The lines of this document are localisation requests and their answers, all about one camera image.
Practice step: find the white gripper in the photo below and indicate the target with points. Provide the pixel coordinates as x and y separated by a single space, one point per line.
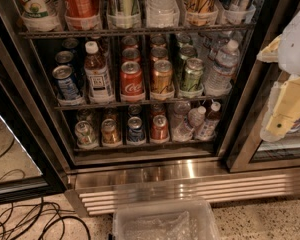
296 49

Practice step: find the red coke can front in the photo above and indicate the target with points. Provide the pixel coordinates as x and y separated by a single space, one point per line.
131 79

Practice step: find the red coke can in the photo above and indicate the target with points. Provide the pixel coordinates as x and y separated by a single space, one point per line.
131 79
131 54

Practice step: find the green can front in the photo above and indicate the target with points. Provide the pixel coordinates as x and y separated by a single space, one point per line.
192 74

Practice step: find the gold can front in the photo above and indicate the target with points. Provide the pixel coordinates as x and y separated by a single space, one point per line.
161 77

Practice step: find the gold can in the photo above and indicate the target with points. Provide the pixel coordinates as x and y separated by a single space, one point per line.
161 77
158 53
110 132

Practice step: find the red bottom can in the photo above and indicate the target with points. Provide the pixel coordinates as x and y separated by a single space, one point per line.
159 128

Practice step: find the blue bottom can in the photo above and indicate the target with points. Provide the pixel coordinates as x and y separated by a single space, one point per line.
135 130

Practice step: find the gold bottom can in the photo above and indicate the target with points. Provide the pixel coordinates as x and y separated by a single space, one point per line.
110 132

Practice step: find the green white bottom can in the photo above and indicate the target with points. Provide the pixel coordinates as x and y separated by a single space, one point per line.
85 133

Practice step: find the orange bottle top shelf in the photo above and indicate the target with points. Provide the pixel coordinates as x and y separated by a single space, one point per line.
79 0

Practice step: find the steel fridge vent grille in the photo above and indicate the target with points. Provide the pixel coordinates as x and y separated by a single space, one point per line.
103 192

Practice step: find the blue pepsi can front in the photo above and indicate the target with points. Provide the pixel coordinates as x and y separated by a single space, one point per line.
66 82

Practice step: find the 7up bottle top shelf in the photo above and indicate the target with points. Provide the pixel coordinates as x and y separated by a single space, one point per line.
38 8

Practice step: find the open fridge glass door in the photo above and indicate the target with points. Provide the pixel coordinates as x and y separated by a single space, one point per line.
27 167

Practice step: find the clear water bottle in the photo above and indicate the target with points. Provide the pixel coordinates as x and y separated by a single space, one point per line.
224 67

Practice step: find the bottom water bottle right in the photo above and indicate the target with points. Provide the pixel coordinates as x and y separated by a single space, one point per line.
205 132

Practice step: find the bottom water bottle left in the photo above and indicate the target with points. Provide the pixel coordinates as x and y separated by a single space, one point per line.
185 130

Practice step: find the clear plastic bin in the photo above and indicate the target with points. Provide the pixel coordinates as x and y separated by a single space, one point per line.
187 219

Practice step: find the iced tea bottle white cap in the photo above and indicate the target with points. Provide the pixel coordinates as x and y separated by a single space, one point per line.
97 71

